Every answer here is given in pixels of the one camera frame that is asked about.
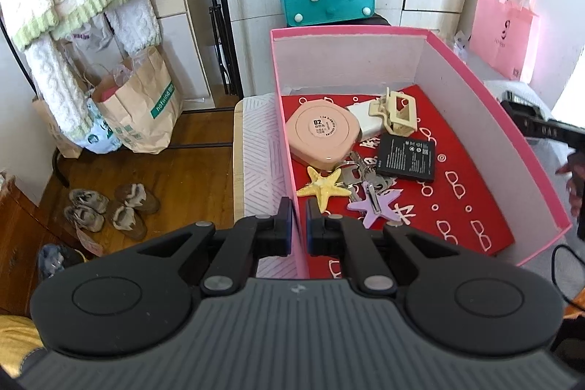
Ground translucent plastic bag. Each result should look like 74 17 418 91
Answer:
59 15 120 66

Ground plain brown paper bag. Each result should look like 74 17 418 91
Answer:
32 95 83 159

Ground white charger plug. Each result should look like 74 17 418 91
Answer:
346 98 389 140

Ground blue cloth item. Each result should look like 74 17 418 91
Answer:
37 244 87 281

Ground white patterned mat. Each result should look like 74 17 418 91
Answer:
234 95 298 279

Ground white fleece pajama pants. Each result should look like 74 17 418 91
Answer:
23 0 163 139

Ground black phone battery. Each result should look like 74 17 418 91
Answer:
375 133 437 183

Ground pink cardboard box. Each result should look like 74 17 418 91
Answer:
269 27 573 279

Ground black tripod stand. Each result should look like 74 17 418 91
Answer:
197 0 244 96

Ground pink round compact case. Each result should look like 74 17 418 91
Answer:
286 102 362 171

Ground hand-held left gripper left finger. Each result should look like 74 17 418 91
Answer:
133 197 293 298

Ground purple starfish hair clip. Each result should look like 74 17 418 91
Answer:
346 182 404 228

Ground silver keys bunch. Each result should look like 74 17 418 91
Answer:
336 152 403 199

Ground yellow cloth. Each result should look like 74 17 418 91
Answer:
0 317 46 377

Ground pink shopping bag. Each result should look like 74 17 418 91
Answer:
471 0 540 82

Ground person's right hand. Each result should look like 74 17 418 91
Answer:
555 150 585 217

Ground beige hair claw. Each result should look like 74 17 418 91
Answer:
368 88 419 135

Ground brown fleece shoe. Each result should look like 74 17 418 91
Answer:
106 202 148 241
114 183 160 215

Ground wooden cabinet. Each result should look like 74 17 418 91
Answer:
0 175 46 308

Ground brown paper bag green label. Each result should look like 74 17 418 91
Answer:
91 45 184 154

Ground white green plastic bag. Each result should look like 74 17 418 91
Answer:
75 98 124 154

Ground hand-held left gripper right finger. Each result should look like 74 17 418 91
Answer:
305 198 465 298

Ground yellow starfish ornament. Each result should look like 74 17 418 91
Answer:
296 166 352 215

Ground pink paper tag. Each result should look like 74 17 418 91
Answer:
75 228 106 256

